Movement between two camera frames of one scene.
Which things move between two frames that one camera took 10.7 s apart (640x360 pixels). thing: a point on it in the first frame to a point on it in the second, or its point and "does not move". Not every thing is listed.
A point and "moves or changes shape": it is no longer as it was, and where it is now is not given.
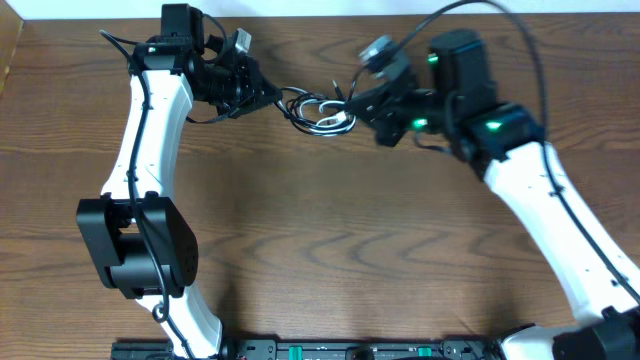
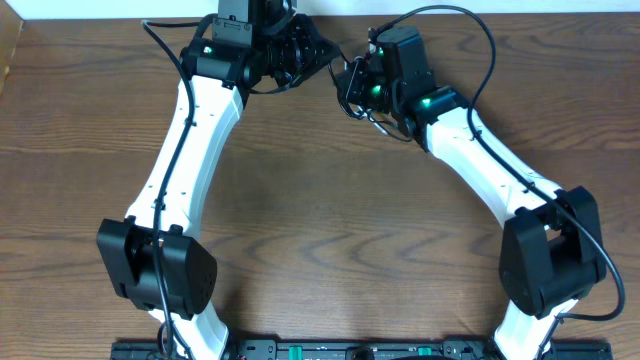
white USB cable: [321, 117] moves or changes shape
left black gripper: [253, 99] to [312, 43]
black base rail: [320, 349] does not move
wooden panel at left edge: [11, 25] does not move
